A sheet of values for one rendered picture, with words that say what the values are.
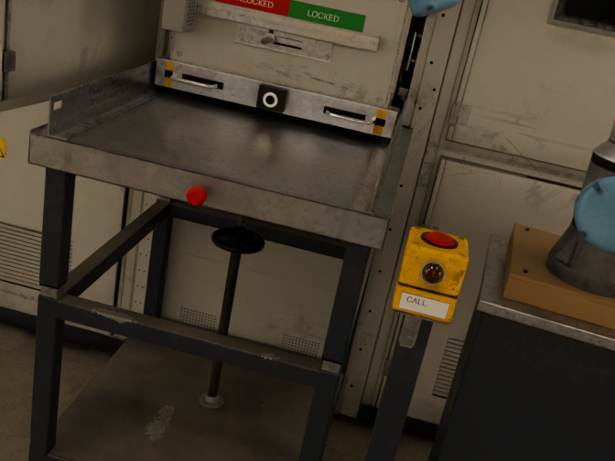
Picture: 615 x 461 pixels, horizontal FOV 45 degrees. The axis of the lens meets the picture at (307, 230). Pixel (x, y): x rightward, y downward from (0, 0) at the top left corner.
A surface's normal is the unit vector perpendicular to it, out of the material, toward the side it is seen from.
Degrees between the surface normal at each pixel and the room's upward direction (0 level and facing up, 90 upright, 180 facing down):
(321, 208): 90
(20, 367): 0
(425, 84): 90
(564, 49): 90
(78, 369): 0
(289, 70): 90
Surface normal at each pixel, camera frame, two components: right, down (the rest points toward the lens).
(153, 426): 0.18, -0.91
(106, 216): -0.18, 0.33
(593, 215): -0.40, 0.39
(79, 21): 0.93, 0.29
